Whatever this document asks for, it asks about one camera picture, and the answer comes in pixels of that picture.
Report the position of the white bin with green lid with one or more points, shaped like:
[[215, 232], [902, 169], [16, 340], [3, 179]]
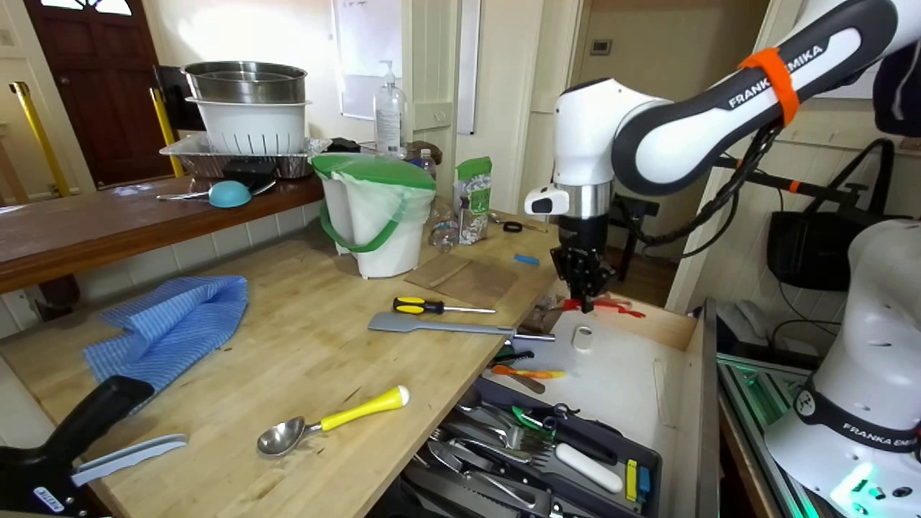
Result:
[[377, 216]]

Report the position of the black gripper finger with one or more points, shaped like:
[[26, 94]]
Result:
[[577, 292], [599, 281]]

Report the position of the clear glass jar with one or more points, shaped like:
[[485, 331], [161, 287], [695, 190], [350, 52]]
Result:
[[443, 235]]

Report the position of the yellow black screwdriver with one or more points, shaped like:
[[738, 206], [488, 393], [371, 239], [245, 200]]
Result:
[[428, 305]]

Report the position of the green metal robot platform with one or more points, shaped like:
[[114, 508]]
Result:
[[764, 433]]

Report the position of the steel mixing bowl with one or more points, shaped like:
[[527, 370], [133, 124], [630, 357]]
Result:
[[245, 82]]

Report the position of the black camera on stand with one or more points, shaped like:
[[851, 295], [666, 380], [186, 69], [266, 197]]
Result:
[[636, 206]]

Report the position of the brown wooden door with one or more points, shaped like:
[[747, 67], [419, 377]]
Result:
[[97, 87]]

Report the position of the grey flat spatula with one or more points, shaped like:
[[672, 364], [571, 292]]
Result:
[[449, 330]]

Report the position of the yellow pole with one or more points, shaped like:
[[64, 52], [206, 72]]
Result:
[[42, 138], [166, 120]]

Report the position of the dark wooden counter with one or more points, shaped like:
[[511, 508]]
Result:
[[125, 226]]

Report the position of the wooden drawer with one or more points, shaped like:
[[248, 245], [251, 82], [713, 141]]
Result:
[[692, 420]]

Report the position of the black clamp with grey trigger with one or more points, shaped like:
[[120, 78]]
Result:
[[68, 451]]

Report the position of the green white food bag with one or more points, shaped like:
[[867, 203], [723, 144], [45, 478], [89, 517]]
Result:
[[474, 197]]

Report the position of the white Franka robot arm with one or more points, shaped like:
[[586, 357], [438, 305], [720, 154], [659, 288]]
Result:
[[672, 144]]

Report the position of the white dish rack tray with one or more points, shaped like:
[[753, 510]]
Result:
[[192, 149]]

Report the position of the tall clear bottle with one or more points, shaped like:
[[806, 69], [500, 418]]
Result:
[[389, 111]]

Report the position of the dark grey cutlery tray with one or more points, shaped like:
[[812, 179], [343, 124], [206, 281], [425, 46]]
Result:
[[479, 478]]

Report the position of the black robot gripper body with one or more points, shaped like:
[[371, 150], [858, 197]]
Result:
[[580, 248]]

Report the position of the small blue block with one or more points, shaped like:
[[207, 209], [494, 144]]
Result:
[[525, 261]]

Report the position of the blue checked cloth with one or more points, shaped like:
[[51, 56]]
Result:
[[174, 327]]

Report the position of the small plastic water bottle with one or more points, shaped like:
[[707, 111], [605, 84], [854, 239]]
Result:
[[428, 163]]

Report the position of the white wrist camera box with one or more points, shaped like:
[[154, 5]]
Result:
[[547, 203]]

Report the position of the blue bowl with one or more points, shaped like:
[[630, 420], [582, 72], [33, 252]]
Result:
[[232, 195]]

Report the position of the black bag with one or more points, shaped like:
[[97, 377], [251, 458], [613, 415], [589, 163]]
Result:
[[816, 248]]

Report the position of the white colander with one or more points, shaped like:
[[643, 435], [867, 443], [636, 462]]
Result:
[[251, 128]]

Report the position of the brown cork mat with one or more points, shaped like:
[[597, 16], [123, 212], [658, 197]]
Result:
[[485, 287], [441, 271]]

